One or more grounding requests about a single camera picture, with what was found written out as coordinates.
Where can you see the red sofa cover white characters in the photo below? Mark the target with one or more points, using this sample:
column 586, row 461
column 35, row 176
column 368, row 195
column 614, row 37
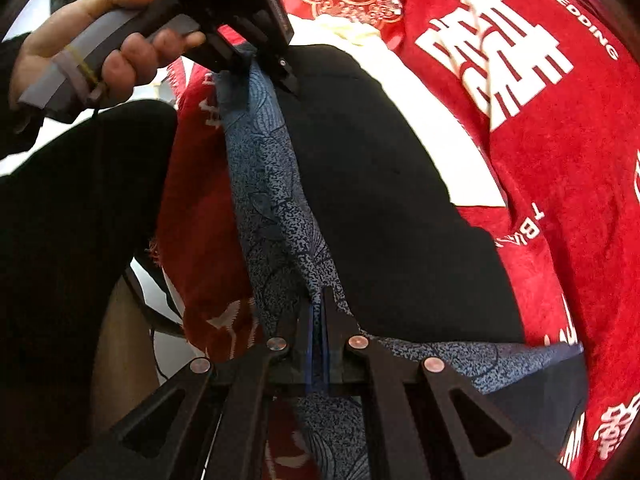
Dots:
column 529, row 110

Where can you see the black pants with grey waistband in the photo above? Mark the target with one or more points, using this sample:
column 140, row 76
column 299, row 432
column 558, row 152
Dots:
column 332, row 188

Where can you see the person's left hand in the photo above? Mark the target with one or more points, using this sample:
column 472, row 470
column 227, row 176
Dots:
column 94, row 48

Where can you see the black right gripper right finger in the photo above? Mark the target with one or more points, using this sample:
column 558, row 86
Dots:
column 424, row 420

